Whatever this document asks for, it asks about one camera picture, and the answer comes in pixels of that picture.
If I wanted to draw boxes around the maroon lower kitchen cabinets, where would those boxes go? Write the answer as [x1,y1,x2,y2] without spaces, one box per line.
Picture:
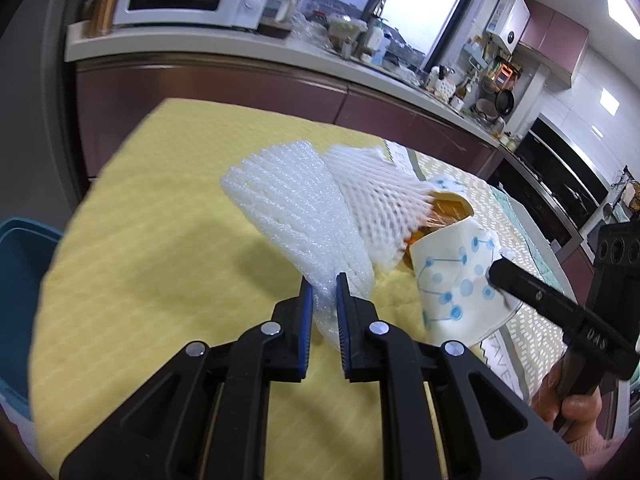
[74,54,502,179]

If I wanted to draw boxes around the blue plastic trash bin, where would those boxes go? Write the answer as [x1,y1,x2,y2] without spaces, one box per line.
[0,218,62,419]

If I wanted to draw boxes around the glass jar on counter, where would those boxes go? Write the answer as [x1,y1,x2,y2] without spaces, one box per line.
[257,0,304,39]

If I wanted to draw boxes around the grey refrigerator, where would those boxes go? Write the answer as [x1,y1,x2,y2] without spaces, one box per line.
[1,0,90,230]

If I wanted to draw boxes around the pink upper wall cabinet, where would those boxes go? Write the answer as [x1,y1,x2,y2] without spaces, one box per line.
[520,0,589,88]

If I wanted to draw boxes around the white foam net large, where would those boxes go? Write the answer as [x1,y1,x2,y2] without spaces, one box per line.
[220,141,375,347]

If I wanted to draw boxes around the yellow quilted tablecloth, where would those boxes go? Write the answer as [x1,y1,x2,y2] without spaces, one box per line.
[28,96,532,480]

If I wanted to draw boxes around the white countertop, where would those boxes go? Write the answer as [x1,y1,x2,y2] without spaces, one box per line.
[64,22,500,148]

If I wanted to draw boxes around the white patterned table runner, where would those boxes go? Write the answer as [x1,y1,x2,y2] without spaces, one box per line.
[381,143,578,401]

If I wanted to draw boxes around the black built-in oven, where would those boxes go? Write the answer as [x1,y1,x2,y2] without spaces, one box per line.
[488,115,611,261]

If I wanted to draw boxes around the pink knit sleeve forearm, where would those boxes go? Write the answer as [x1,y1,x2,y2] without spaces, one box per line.
[570,428,624,476]

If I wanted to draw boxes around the white wall water heater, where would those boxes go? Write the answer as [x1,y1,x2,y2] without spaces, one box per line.
[485,0,530,54]

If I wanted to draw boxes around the white blue dotted paper bag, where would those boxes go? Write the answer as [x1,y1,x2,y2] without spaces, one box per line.
[408,174,523,347]

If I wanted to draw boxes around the black frying pan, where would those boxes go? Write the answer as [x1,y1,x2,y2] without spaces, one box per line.
[495,89,515,117]

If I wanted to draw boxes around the person's right hand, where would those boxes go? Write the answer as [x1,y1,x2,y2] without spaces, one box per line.
[532,362,602,446]

